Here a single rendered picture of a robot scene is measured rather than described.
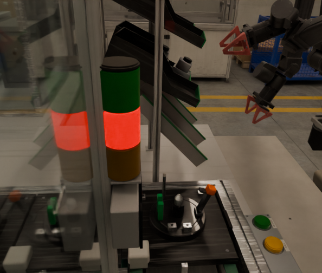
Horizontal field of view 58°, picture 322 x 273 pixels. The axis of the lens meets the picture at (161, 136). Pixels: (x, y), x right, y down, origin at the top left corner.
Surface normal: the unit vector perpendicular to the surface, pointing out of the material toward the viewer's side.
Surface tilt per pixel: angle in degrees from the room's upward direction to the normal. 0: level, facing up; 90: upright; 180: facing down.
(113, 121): 90
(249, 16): 90
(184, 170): 0
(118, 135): 90
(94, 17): 90
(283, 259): 0
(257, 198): 0
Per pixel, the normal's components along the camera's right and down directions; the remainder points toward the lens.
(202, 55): 0.05, 0.48
